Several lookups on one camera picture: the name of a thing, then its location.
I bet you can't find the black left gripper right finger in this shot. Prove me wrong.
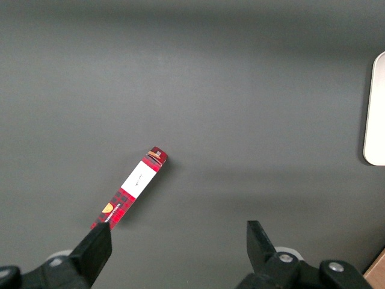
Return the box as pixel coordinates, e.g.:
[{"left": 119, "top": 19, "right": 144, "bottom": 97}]
[{"left": 234, "top": 220, "right": 374, "bottom": 289}]

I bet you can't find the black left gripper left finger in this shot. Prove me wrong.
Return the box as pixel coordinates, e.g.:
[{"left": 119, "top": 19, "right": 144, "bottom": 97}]
[{"left": 0, "top": 222, "right": 114, "bottom": 289}]

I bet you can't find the red plaid carton box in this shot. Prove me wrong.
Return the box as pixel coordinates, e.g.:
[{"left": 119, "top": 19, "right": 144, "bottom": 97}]
[{"left": 90, "top": 146, "right": 169, "bottom": 231}]

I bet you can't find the beige rectangular tray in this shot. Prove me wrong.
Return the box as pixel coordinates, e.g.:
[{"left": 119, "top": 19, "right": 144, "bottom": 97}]
[{"left": 362, "top": 51, "right": 385, "bottom": 166}]

